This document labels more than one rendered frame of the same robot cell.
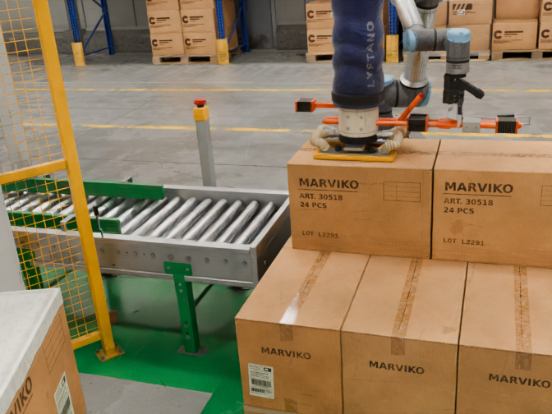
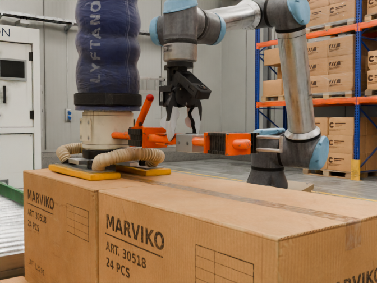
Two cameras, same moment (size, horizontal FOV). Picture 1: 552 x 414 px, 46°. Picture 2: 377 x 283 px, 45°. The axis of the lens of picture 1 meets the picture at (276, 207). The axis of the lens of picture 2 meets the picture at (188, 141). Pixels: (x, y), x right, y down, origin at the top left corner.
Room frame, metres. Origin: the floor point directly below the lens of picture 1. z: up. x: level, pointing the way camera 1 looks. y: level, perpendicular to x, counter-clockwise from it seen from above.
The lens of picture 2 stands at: (1.59, -1.45, 1.12)
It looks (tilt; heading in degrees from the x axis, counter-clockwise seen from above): 2 degrees down; 34
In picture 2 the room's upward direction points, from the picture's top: straight up
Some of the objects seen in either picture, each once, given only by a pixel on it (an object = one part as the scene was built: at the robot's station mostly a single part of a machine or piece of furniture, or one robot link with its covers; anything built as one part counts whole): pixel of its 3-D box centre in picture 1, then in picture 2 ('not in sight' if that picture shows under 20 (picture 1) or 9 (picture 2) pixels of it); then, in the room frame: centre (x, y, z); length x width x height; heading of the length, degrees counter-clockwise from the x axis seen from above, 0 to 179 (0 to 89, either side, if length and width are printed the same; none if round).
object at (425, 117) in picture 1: (417, 122); (147, 137); (2.64, -0.62, 1.07); 0.10 x 0.08 x 0.06; 161
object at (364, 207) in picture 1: (366, 194); (111, 232); (2.70, -0.41, 0.74); 0.60 x 0.40 x 0.40; 71
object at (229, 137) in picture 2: (506, 125); (226, 143); (2.52, -0.95, 1.07); 0.08 x 0.07 x 0.05; 71
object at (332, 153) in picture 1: (354, 151); (82, 166); (2.63, -0.35, 0.97); 0.34 x 0.10 x 0.05; 71
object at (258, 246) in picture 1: (278, 220); (65, 251); (2.86, 0.00, 0.58); 0.70 x 0.03 x 0.06; 160
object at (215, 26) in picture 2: (448, 39); (201, 27); (2.71, -0.76, 1.39); 0.12 x 0.12 x 0.09; 87
